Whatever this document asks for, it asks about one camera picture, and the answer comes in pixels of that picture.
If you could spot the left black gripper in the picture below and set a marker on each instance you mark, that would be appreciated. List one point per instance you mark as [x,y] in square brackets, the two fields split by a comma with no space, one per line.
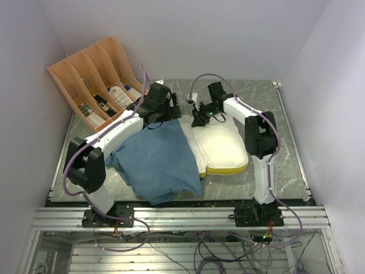
[173,112]

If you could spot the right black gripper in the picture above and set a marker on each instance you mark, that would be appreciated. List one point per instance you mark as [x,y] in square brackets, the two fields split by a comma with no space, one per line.
[198,120]

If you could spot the white pillow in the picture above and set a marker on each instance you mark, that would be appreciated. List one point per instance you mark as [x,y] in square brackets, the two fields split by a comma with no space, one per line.
[217,147]

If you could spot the blue pillowcase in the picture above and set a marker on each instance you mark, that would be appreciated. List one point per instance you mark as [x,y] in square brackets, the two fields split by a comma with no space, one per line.
[158,163]

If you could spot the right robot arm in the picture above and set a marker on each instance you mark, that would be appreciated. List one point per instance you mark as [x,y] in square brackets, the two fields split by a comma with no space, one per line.
[262,140]

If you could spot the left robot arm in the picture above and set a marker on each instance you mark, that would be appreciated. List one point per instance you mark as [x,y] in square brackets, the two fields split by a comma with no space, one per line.
[85,161]

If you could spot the white tube with blue cap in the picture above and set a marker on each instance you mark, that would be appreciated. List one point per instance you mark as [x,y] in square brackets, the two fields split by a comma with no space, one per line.
[132,93]

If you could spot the white lotion bottle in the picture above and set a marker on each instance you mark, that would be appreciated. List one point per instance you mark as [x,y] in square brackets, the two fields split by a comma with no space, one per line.
[120,96]

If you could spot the orange plastic file organizer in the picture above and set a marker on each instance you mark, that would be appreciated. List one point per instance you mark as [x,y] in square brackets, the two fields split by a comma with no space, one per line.
[94,70]

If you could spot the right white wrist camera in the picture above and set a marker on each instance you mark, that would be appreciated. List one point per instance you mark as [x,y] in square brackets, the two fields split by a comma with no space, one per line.
[192,98]

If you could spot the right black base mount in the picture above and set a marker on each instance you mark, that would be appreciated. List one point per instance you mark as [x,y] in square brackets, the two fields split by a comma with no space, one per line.
[254,214]

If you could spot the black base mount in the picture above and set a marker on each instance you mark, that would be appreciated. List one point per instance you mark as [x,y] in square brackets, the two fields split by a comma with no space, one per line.
[121,217]
[254,214]

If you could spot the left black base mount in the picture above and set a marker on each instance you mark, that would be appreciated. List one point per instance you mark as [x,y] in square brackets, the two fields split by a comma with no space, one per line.
[121,217]

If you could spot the aluminium frame rail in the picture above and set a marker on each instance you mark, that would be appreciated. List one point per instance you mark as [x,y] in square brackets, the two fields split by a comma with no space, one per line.
[169,219]

